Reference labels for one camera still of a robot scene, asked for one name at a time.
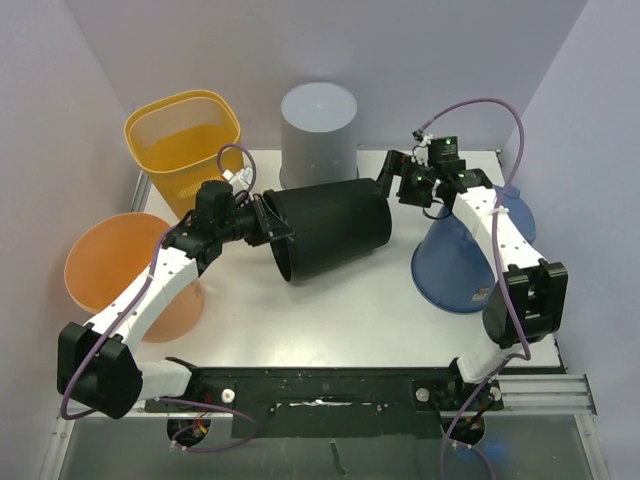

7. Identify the orange plastic bucket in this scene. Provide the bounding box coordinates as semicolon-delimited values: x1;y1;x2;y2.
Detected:
64;212;204;343

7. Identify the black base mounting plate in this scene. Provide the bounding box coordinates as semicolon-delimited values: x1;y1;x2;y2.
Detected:
145;367;503;439

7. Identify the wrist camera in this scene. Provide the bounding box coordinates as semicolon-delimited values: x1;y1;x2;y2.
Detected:
411;130;435;163
222;166;254;190

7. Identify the grey plastic bucket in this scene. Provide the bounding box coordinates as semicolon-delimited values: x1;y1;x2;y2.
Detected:
279;82;358;189

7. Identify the purple cable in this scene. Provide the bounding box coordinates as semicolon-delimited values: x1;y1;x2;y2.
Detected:
59;143;261;454
412;97;531;480

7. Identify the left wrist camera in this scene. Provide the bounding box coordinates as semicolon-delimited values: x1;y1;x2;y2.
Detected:
222;166;254;190

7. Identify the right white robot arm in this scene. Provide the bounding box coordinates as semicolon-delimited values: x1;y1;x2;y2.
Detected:
376;136;569;409

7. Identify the aluminium frame rail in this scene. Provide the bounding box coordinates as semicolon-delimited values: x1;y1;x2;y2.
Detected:
39;172;599;480

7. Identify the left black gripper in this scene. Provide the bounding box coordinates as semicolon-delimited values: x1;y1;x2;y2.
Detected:
217;193;293;248

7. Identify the blue plastic bucket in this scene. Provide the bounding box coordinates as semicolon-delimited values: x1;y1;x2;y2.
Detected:
411;186;543;314

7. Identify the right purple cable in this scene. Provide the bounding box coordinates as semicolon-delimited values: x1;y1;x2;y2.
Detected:
412;97;531;480

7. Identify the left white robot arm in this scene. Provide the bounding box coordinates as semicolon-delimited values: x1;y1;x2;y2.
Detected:
57;181;294;420

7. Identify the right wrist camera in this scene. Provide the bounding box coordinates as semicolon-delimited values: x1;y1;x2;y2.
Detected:
411;130;435;163

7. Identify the yellow mesh waste bin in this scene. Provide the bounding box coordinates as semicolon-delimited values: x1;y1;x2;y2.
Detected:
124;90;244;218

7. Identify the black ribbed waste bin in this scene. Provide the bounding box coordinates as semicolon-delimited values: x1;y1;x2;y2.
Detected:
263;178;392;282

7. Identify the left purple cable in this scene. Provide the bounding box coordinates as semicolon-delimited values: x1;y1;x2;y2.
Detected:
59;143;261;454

